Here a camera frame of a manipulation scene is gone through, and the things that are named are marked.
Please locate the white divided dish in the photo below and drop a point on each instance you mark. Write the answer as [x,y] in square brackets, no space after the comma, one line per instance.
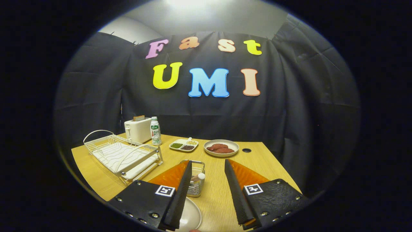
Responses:
[180,141]

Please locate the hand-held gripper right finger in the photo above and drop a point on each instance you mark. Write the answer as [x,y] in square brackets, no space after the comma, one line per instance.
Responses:
[238,196]

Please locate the white toaster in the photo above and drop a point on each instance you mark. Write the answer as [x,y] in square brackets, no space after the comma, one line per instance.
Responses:
[138,130]

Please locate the black backdrop cloth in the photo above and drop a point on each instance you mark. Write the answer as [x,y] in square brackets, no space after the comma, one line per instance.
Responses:
[273,112]

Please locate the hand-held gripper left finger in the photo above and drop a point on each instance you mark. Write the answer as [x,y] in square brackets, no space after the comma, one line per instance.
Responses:
[180,199]

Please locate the beige plate with meat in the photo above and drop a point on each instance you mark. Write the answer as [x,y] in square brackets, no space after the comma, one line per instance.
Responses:
[225,142]

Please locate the pile of dark red beans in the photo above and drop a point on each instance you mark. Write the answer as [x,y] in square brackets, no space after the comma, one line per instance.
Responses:
[188,148]

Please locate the white bottle with green cap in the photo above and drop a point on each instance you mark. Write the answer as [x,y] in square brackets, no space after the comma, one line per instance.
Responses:
[156,132]

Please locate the red meat piece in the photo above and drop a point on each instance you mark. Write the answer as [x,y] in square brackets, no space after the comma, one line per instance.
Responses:
[225,150]
[217,146]

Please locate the toasted bread slice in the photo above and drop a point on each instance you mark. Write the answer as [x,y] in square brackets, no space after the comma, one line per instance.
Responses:
[139,118]

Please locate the beige round plate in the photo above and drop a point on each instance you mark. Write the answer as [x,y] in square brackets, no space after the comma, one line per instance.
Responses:
[191,216]

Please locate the pile of yellow soybeans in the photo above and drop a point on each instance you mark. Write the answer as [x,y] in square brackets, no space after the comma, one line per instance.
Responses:
[192,142]

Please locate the pile of green beans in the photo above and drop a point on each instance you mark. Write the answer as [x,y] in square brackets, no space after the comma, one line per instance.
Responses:
[176,145]

